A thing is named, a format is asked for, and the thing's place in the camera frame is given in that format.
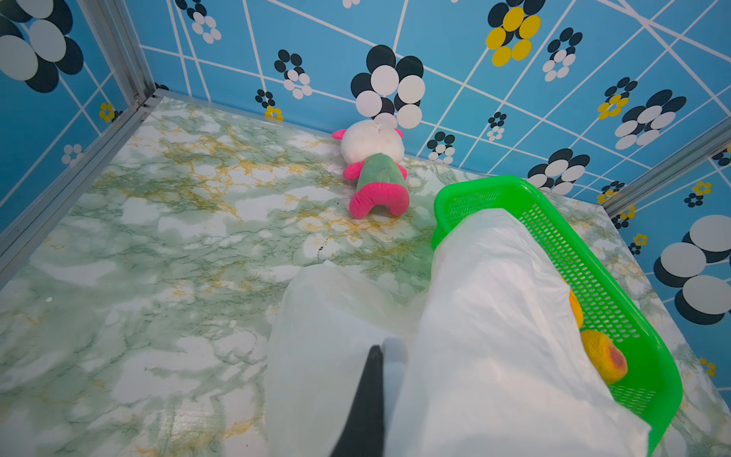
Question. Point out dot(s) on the green plastic mesh basket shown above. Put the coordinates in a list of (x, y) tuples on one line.
[(653, 388)]

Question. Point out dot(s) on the aluminium frame post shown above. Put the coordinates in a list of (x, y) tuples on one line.
[(676, 165), (73, 79)]

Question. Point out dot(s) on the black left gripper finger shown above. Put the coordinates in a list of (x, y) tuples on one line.
[(364, 432)]

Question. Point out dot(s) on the pink white plush toy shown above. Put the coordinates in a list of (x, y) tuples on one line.
[(373, 153)]

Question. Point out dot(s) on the yellow red peach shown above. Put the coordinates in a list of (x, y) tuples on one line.
[(609, 361)]

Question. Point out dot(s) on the aluminium frame post left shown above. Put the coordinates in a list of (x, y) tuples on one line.
[(73, 79)]

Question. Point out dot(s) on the white plastic bag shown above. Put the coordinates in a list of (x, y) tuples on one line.
[(487, 361)]

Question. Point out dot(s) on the aluminium frame post right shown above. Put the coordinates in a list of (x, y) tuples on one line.
[(676, 165)]

